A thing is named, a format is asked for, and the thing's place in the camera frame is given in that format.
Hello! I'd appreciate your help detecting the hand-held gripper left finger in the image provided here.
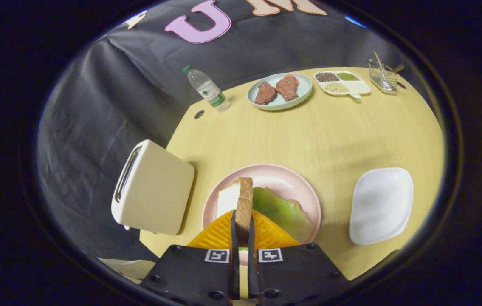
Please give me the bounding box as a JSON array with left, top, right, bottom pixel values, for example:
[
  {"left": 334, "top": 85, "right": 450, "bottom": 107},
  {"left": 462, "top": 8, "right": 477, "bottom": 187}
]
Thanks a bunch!
[{"left": 139, "top": 210, "right": 240, "bottom": 306}]

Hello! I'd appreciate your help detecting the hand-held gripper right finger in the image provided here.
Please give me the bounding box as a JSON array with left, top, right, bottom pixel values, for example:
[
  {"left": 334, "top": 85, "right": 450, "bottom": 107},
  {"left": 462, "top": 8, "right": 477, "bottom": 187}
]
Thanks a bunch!
[{"left": 247, "top": 209, "right": 350, "bottom": 306}]

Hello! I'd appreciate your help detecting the plain bread slice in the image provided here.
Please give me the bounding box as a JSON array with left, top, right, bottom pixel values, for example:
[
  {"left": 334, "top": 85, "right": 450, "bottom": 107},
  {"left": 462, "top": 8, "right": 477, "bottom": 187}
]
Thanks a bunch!
[{"left": 235, "top": 177, "right": 254, "bottom": 247}]

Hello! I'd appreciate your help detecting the green lettuce leaf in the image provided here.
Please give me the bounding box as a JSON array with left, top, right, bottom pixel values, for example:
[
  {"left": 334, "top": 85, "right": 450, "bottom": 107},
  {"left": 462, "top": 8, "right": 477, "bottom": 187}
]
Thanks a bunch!
[{"left": 251, "top": 186, "right": 314, "bottom": 244}]

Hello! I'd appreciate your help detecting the bread slice under ham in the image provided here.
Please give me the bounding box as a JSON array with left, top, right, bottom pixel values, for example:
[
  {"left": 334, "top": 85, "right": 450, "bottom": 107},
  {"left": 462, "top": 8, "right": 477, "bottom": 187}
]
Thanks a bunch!
[{"left": 217, "top": 180, "right": 241, "bottom": 219}]

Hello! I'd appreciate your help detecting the pink round plate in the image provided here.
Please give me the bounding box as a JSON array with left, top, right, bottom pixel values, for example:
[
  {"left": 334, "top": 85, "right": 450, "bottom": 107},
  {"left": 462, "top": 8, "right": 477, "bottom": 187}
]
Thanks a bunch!
[{"left": 202, "top": 164, "right": 322, "bottom": 267}]

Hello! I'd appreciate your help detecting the white toaster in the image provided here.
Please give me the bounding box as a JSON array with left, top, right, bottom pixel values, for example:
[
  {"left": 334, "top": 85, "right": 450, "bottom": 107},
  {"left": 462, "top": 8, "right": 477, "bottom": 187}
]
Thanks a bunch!
[{"left": 111, "top": 139, "right": 195, "bottom": 235}]

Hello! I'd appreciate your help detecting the white square plate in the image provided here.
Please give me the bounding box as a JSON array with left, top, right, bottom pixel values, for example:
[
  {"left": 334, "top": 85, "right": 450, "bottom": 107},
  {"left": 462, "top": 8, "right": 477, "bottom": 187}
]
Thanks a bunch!
[{"left": 349, "top": 167, "right": 414, "bottom": 246}]

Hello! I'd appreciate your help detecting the pale green oval plate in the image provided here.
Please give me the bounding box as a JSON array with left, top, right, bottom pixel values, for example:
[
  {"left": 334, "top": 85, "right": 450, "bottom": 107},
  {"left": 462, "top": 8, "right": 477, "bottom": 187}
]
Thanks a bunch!
[{"left": 247, "top": 73, "right": 313, "bottom": 111}]

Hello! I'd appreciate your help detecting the brown meat piece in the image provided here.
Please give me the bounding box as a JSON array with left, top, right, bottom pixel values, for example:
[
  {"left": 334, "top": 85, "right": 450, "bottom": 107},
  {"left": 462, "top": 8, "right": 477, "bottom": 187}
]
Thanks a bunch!
[
  {"left": 276, "top": 76, "right": 299, "bottom": 102},
  {"left": 254, "top": 81, "right": 277, "bottom": 105}
]

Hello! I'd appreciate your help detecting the clear plastic water bottle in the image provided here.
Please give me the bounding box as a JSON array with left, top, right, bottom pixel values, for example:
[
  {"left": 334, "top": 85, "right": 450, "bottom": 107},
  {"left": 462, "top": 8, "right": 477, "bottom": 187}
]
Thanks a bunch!
[{"left": 183, "top": 65, "right": 231, "bottom": 113}]

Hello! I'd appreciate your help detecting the black backdrop cloth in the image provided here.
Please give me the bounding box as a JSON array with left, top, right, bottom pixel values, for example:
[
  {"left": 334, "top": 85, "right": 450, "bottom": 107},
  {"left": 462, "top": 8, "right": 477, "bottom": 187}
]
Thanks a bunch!
[{"left": 37, "top": 0, "right": 420, "bottom": 260}]

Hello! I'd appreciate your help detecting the white divided grain dish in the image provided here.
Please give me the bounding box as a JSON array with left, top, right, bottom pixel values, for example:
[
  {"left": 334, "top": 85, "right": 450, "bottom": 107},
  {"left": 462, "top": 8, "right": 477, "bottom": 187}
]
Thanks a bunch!
[{"left": 313, "top": 71, "right": 372, "bottom": 99}]

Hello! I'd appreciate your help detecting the clear stick holder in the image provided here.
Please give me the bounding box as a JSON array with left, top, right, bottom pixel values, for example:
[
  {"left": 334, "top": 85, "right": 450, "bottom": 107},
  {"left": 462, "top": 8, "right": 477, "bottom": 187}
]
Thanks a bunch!
[{"left": 368, "top": 59, "right": 398, "bottom": 95}]

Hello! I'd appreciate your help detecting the thin wooden stick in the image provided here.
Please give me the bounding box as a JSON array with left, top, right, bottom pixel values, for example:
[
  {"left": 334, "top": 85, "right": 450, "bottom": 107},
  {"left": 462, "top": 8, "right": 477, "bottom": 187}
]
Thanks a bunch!
[{"left": 373, "top": 51, "right": 386, "bottom": 75}]

